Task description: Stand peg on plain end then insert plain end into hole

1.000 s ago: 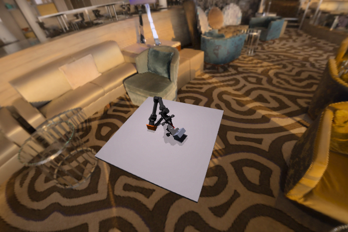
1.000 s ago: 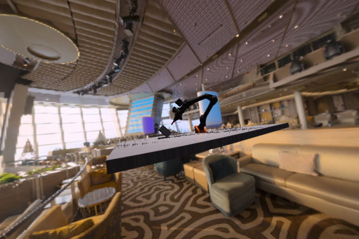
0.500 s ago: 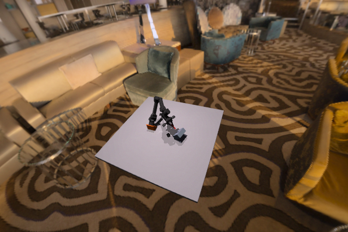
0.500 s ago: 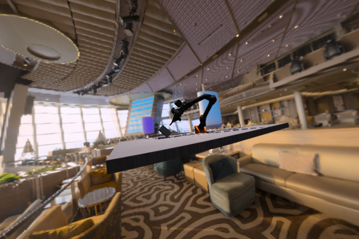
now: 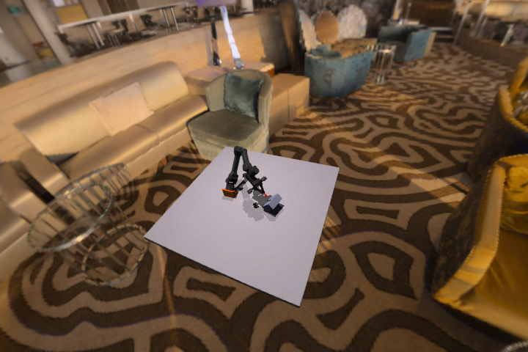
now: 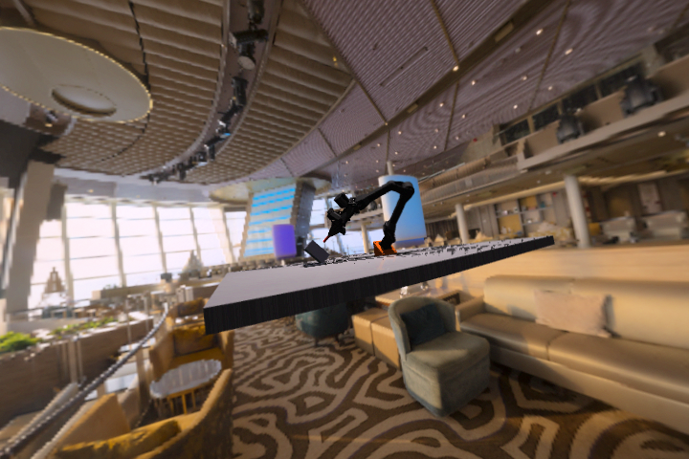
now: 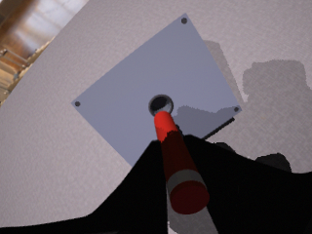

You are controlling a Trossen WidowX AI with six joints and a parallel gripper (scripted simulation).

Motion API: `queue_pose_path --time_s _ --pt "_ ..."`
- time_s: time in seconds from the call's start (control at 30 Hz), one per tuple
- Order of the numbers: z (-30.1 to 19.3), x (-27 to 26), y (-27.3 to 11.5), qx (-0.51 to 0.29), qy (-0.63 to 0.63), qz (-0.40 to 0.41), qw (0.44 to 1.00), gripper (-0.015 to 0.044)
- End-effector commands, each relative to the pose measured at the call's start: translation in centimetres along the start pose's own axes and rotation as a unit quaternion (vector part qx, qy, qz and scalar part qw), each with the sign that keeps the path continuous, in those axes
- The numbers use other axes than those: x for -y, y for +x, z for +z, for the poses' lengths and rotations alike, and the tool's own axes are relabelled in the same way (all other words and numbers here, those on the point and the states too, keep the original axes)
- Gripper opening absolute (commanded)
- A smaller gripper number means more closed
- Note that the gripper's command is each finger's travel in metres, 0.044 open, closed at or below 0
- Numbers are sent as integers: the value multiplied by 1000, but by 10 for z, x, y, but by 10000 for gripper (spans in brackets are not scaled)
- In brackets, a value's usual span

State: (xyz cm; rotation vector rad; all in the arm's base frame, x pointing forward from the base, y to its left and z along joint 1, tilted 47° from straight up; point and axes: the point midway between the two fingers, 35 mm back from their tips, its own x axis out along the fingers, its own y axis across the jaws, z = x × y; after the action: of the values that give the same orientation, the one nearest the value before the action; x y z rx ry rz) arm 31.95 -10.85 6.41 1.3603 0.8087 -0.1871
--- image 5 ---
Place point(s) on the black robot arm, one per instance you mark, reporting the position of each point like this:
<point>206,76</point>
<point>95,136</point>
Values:
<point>247,167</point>

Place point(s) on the grey flat panel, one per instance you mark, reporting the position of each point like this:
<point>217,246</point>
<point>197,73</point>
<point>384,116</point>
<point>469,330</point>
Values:
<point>272,206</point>

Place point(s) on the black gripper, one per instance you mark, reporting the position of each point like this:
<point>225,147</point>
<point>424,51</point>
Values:
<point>261,185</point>

